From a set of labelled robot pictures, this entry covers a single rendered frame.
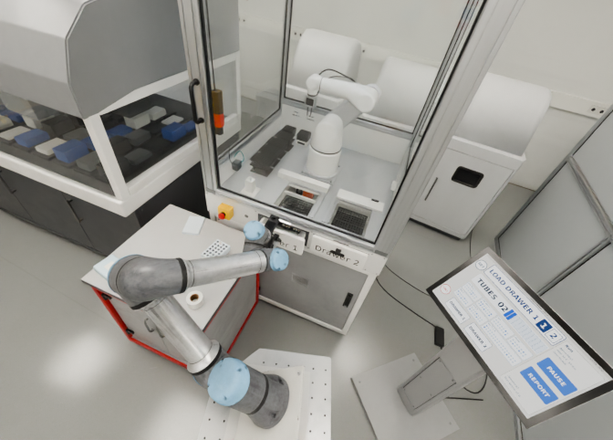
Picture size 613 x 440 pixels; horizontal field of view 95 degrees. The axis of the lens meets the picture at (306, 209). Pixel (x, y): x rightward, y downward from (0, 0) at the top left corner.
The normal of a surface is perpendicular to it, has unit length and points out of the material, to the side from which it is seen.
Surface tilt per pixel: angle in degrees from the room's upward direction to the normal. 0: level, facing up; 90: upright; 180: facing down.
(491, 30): 90
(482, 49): 90
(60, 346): 0
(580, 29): 90
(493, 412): 0
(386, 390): 3
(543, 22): 90
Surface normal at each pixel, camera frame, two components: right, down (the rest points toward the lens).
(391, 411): 0.09, -0.72
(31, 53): -0.28, 0.30
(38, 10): -0.13, -0.16
